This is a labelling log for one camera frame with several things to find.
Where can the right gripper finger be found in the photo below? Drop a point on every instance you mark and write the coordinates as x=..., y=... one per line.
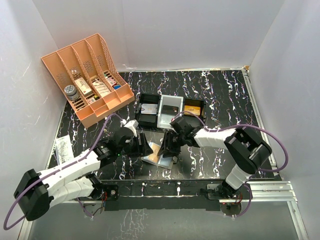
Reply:
x=166, y=138
x=171, y=150

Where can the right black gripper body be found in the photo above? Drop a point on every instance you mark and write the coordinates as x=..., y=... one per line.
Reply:
x=177, y=140

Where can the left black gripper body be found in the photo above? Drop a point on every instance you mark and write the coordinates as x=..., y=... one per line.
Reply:
x=132, y=150

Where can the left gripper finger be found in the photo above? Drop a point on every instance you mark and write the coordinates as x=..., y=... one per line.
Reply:
x=141, y=144
x=147, y=150

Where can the tan card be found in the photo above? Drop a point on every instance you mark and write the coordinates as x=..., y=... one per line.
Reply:
x=155, y=148

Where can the grey leather card holder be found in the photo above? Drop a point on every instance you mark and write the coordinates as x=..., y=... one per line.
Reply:
x=163, y=162

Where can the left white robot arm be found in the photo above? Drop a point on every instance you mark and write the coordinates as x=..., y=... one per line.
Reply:
x=37, y=192

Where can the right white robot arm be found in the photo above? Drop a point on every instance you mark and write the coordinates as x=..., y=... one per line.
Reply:
x=247, y=148

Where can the black left card tray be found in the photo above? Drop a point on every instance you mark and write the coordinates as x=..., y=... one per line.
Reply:
x=147, y=121

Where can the black card tray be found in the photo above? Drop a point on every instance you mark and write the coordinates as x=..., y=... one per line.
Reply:
x=147, y=121
x=192, y=120

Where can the white middle card tray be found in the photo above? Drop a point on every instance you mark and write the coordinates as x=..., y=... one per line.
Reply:
x=164, y=120

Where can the silver credit card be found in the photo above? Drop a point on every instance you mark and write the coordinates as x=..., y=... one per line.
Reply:
x=149, y=109

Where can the gold credit card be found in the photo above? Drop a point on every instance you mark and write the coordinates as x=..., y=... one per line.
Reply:
x=192, y=110

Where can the black right card tray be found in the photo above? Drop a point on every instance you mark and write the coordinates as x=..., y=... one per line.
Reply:
x=192, y=120

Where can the white label card stack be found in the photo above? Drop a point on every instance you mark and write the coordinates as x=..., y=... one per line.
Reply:
x=100, y=87

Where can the blue small object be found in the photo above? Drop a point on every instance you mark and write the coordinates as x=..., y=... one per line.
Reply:
x=117, y=86

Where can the white patterned paper sheet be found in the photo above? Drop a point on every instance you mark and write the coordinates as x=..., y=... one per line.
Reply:
x=63, y=149

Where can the small colourful packet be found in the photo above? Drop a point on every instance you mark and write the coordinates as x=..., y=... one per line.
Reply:
x=110, y=79

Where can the orange plastic file organizer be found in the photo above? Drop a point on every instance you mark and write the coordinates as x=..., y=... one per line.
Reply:
x=89, y=58

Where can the round patterned tin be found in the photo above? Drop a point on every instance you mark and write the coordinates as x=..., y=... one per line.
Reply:
x=71, y=92

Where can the white red box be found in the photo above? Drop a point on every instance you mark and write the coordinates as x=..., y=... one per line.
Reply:
x=83, y=86

